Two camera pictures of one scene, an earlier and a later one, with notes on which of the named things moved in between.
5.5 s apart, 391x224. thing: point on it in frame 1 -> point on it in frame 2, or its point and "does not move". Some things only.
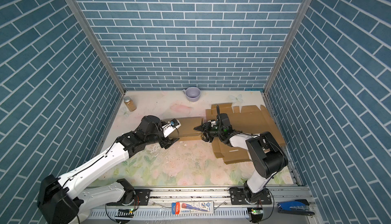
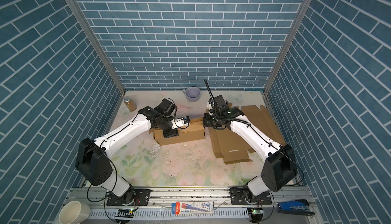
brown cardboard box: [251, 119] does not move
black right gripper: [207, 127] -> [205, 120]
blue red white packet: [188, 207] does not move
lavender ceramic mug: [192, 93] does not move
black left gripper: [168, 142] -> [174, 132]
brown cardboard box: [186, 131] does not move
